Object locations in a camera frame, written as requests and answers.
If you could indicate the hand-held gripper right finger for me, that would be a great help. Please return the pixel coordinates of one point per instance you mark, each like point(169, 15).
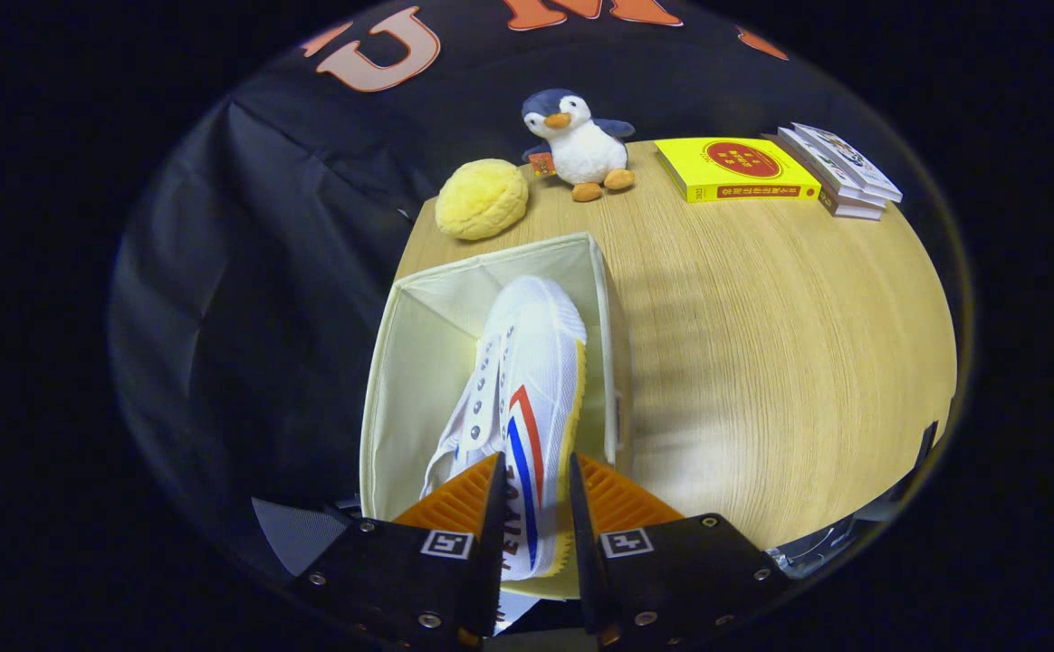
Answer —
point(581, 543)

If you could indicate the yellow book red circle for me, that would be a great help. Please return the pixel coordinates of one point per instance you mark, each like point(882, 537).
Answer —
point(735, 167)

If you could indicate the brown cover book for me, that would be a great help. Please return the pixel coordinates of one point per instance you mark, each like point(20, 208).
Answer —
point(853, 214)

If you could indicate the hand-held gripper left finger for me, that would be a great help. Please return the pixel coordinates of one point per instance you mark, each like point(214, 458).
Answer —
point(489, 543)

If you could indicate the penguin plush toy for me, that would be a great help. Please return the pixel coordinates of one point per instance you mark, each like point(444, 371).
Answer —
point(586, 149)

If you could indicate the white illustrated cover book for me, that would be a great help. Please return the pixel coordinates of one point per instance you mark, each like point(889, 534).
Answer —
point(848, 158)

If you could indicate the thin white book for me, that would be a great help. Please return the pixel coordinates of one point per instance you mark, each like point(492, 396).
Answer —
point(830, 177)

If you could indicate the brown fabric storage box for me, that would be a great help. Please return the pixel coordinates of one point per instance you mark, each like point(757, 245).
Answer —
point(418, 362)

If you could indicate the yellow bun plush toy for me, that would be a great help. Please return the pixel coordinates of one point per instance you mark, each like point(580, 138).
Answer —
point(482, 199)

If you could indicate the white canvas shoe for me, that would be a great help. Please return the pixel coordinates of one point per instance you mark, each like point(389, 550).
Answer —
point(536, 362)

